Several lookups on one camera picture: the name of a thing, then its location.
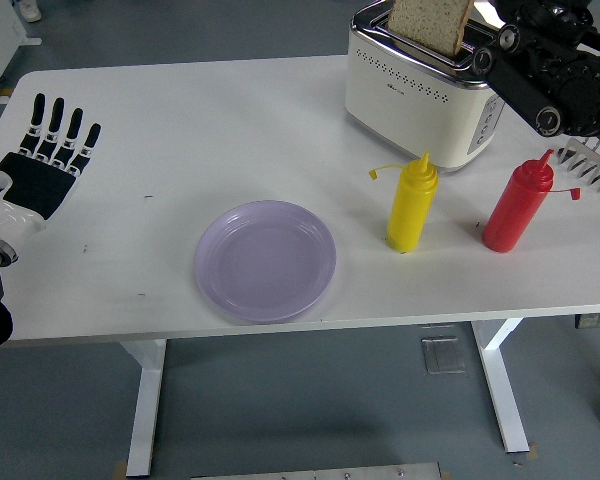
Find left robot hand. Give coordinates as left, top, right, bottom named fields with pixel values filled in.
left=0, top=93, right=103, bottom=241

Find purple plate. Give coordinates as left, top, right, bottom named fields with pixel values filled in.
left=194, top=200, right=338, bottom=324

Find white chrome toaster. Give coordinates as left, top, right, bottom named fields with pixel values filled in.
left=343, top=0, right=506, bottom=175

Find bread slice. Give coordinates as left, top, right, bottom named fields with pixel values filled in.
left=385, top=0, right=476, bottom=56

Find white equipment cabinet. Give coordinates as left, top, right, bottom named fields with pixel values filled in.
left=0, top=0, right=44, bottom=106

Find person's white shoe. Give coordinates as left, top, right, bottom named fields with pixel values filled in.
left=19, top=0, right=44, bottom=24

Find white table leg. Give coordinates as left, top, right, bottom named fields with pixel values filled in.
left=468, top=317, right=531, bottom=455
left=118, top=338, right=169, bottom=478

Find yellow squeeze bottle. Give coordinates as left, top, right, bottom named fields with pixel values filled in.
left=367, top=151, right=439, bottom=254

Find metal floor socket cover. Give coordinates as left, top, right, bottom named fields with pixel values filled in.
left=420, top=335, right=467, bottom=375

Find red squeeze bottle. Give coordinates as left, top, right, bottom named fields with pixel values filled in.
left=480, top=148, right=580, bottom=254

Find metal toast rack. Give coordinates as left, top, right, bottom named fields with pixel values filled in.
left=557, top=138, right=600, bottom=194

